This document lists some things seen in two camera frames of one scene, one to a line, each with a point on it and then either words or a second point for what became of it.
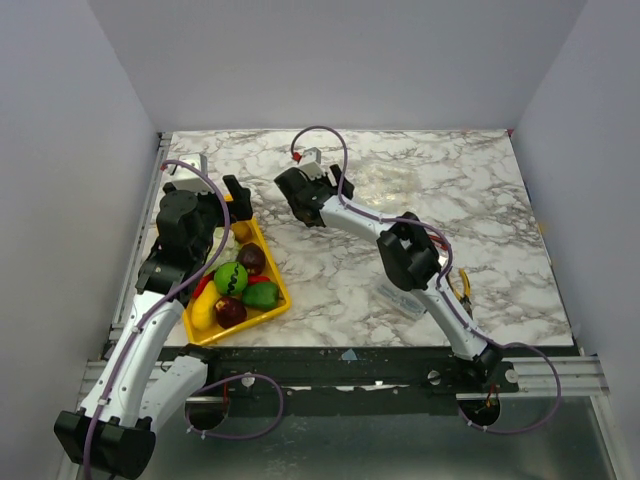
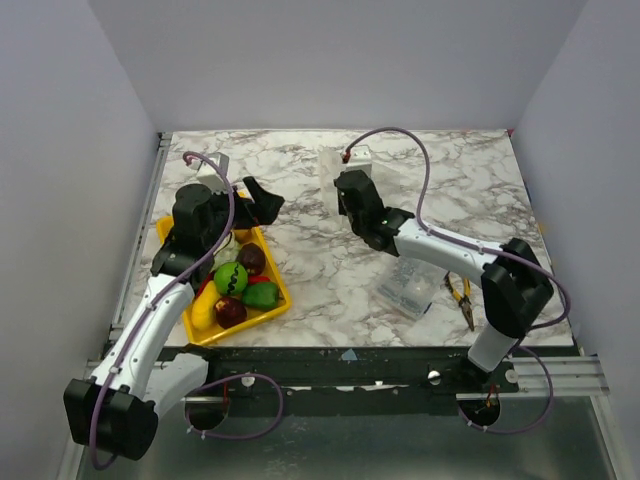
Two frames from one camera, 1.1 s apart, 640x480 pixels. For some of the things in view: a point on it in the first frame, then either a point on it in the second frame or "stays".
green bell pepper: (262, 296) stays
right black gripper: (298, 190) to (351, 185)
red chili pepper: (210, 277) stays
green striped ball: (230, 278) stays
